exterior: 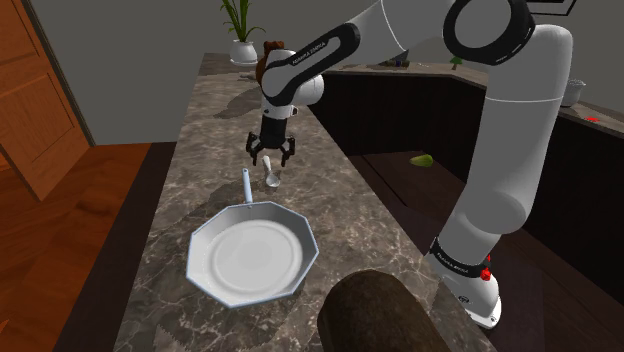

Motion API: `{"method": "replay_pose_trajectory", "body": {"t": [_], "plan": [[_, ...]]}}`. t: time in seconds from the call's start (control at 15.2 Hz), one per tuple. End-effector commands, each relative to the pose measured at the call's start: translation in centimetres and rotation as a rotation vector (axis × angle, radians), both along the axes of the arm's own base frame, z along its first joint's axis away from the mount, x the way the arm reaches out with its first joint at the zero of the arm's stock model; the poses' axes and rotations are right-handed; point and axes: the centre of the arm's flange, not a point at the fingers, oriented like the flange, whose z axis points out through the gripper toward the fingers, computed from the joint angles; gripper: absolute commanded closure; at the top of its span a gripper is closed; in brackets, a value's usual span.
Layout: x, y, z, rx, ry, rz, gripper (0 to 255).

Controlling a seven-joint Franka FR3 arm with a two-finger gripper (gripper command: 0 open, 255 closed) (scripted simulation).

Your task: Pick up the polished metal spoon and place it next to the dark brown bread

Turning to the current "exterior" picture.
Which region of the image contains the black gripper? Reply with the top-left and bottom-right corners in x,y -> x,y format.
245,114 -> 297,168

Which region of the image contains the silver spoon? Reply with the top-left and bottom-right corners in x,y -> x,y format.
262,154 -> 282,189

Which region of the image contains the green plant in white pot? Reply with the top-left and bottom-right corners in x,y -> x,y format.
219,0 -> 267,67

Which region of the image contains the brown figure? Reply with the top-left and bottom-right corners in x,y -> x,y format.
255,40 -> 287,85

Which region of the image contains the dark wooden counter cabinet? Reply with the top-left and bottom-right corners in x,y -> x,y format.
306,59 -> 624,306

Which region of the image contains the dark brown rounded loaf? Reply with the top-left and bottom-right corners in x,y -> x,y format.
316,269 -> 453,352

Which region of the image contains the wooden door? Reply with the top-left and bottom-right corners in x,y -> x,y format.
0,0 -> 95,203

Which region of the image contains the white ribbed pot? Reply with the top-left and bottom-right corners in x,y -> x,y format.
559,78 -> 588,109

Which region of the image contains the silver frying pan blue handle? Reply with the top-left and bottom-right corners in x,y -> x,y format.
186,167 -> 321,309

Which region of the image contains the black framed wall picture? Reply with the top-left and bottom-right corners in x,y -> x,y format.
528,0 -> 573,17

